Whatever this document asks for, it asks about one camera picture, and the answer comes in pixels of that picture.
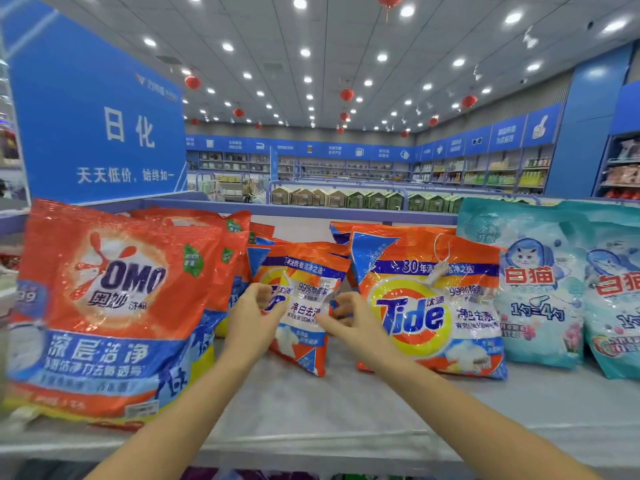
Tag person's left forearm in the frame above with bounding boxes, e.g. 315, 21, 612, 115
85, 349, 266, 480

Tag orange detergent bag red swirl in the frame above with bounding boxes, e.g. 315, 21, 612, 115
248, 221, 278, 276
3, 199, 224, 428

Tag row of green boxes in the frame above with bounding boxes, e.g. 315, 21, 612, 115
270, 187, 466, 214

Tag grey shelf with blue frame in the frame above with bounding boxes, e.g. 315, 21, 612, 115
0, 189, 640, 480

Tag blue wall sign band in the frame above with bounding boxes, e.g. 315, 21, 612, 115
185, 103, 564, 164

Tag person's left hand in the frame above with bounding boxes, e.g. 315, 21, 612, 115
218, 285, 291, 372

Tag blue aisle sign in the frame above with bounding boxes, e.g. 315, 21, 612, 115
0, 0, 189, 208

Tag large orange detergent bag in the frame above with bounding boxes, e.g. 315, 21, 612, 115
350, 227, 509, 382
250, 241, 352, 378

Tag person's right forearm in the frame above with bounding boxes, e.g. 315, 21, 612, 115
375, 345, 601, 480

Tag far wall racks with goods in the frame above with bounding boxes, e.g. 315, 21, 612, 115
185, 149, 556, 206

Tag small orange Tide bag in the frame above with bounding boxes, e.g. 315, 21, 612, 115
330, 219, 457, 246

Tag person's right hand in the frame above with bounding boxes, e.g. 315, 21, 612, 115
317, 291, 401, 371

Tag small orange detergent bag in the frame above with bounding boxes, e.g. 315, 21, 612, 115
130, 205, 253, 381

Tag ceiling spotlights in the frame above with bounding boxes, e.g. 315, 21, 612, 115
140, 0, 631, 121

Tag wall rack with pink goods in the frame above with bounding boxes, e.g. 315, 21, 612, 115
598, 135, 640, 204

